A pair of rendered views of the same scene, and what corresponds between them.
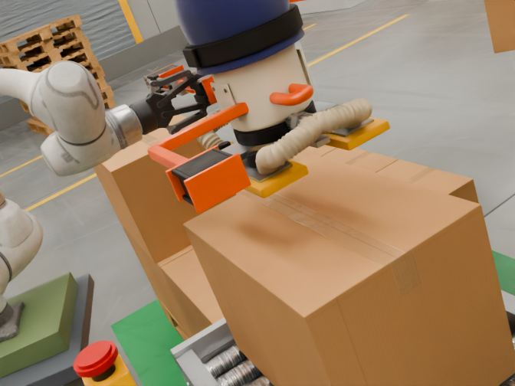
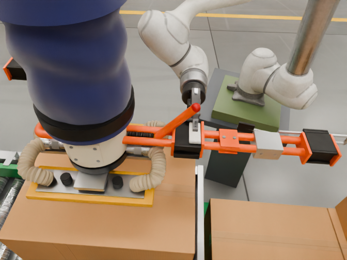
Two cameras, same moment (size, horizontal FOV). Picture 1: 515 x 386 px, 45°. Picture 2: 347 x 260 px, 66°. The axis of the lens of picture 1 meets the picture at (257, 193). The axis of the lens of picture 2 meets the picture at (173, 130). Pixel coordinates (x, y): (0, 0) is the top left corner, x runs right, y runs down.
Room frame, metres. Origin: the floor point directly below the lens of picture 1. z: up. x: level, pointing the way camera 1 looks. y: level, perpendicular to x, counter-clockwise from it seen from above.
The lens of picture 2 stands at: (1.55, -0.45, 1.79)
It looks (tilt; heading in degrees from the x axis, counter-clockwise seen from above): 48 degrees down; 110
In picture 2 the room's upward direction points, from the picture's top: 4 degrees clockwise
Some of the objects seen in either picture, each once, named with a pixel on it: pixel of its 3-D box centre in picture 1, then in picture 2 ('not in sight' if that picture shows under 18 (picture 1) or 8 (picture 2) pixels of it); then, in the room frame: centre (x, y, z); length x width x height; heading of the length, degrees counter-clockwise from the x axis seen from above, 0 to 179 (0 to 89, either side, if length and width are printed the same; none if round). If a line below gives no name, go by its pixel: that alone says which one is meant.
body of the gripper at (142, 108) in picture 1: (153, 112); (193, 100); (1.40, 0.15, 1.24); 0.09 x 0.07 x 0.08; 110
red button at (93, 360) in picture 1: (98, 363); not in sight; (0.83, 0.33, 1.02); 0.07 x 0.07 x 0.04
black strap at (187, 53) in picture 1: (242, 35); (87, 99); (1.20, -0.08, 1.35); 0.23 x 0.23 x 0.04
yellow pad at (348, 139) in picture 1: (318, 119); (92, 182); (1.23, -0.17, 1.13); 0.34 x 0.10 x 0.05; 20
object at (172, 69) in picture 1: (169, 77); (317, 149); (1.76, 0.11, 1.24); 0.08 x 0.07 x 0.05; 20
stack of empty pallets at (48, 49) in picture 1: (53, 75); not in sight; (9.08, 2.09, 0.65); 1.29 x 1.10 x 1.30; 24
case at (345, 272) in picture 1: (336, 290); (116, 212); (1.20, -0.09, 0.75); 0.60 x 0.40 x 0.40; 19
